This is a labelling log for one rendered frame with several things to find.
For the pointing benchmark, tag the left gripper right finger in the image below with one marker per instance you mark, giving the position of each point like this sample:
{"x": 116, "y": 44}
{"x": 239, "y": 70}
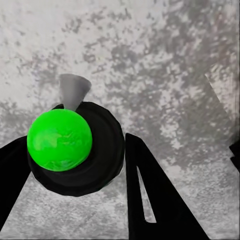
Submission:
{"x": 174, "y": 220}

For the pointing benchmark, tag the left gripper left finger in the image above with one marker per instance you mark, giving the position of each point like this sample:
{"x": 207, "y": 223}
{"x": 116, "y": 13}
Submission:
{"x": 14, "y": 172}

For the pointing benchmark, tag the insectifuge atomizer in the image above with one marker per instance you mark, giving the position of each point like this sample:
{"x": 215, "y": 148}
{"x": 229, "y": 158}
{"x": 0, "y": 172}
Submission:
{"x": 78, "y": 147}

